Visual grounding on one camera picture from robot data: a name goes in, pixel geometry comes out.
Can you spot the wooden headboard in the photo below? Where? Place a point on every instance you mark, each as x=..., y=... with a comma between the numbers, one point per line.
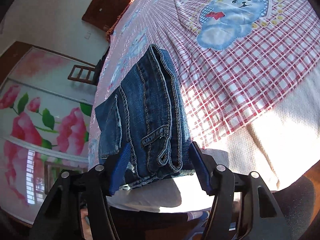
x=107, y=7

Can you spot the dark grey cloth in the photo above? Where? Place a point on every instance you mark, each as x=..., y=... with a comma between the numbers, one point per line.
x=295, y=200

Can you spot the brown fringed cloth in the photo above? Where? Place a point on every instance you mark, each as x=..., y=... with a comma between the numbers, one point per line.
x=112, y=27

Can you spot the white wall switch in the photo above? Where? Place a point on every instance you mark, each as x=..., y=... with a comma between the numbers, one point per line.
x=87, y=35

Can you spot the floral wardrobe doors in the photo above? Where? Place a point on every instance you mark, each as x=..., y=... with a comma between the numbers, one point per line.
x=37, y=130

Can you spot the blue denim pants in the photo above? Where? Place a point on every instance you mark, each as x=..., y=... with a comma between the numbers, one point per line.
x=150, y=105

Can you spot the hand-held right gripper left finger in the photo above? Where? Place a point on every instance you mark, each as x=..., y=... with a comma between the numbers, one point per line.
x=120, y=170

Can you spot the wooden chair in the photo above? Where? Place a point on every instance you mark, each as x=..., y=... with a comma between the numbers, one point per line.
x=75, y=74

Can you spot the wooden bed with pink sheet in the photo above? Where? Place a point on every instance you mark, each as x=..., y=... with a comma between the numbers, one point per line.
x=250, y=80

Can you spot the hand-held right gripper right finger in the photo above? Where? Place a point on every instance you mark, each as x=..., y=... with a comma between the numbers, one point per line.
x=200, y=167

